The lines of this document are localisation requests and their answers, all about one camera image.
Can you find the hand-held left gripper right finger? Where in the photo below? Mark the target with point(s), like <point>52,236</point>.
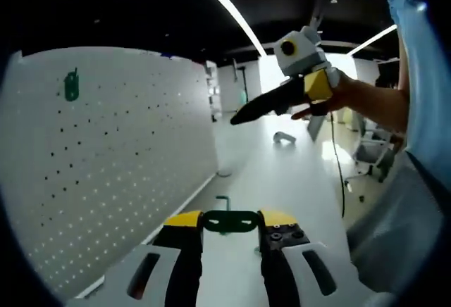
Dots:
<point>292,268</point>

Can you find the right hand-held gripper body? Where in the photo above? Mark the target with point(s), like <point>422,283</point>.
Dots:
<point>299,53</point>

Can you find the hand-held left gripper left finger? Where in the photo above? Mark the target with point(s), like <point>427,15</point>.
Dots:
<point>165,268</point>

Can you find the green hook assembly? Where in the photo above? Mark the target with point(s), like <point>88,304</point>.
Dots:
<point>229,227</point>
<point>71,87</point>

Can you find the white perforated mounting plate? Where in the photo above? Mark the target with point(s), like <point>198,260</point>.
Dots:
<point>105,162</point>

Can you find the person's right hand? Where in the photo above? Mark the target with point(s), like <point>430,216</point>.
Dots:
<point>343,95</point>

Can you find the black floor stand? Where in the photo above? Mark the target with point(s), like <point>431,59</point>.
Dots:
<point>244,74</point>

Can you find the long ceiling light strip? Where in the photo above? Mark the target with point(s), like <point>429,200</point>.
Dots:
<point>229,7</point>
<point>373,39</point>

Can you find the white mesh office chair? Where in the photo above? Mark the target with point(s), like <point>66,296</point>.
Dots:
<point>394,222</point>

